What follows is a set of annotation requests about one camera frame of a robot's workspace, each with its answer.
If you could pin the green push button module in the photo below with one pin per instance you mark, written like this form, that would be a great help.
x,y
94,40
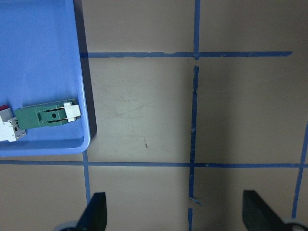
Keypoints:
x,y
48,114

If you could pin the white contact block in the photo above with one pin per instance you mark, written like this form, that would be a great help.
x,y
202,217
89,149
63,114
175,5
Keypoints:
x,y
9,127

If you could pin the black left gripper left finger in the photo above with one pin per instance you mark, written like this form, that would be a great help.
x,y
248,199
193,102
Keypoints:
x,y
94,217

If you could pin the blue plastic tray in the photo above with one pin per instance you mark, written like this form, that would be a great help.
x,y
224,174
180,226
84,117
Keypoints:
x,y
42,60

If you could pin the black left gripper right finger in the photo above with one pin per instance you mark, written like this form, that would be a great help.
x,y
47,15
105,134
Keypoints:
x,y
257,215

